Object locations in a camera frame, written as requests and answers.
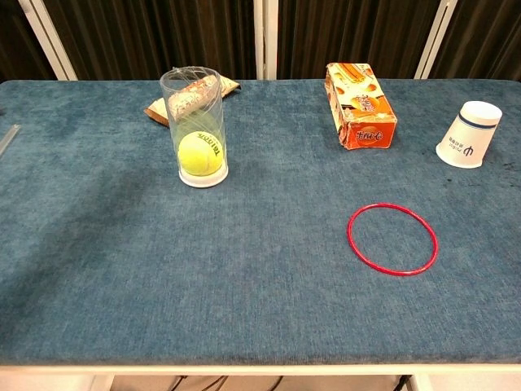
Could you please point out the orange biscuit box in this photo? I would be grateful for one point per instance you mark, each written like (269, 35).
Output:
(362, 110)

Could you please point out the blue table cloth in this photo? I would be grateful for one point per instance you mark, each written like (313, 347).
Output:
(260, 244)

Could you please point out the clear plastic strip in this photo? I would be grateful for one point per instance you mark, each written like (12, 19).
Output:
(9, 138)

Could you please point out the white paper cup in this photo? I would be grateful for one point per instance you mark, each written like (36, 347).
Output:
(468, 136)

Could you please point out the clear plastic tube container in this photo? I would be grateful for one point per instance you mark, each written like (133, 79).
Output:
(211, 122)

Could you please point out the dark pleated curtain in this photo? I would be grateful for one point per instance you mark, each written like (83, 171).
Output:
(163, 36)

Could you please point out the white frame post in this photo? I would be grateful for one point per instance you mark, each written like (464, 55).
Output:
(265, 38)
(433, 40)
(49, 38)

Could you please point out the yellow tennis ball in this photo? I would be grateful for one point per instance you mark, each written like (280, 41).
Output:
(200, 154)

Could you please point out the brown snack wrapper packet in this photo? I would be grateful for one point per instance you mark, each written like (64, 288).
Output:
(156, 111)

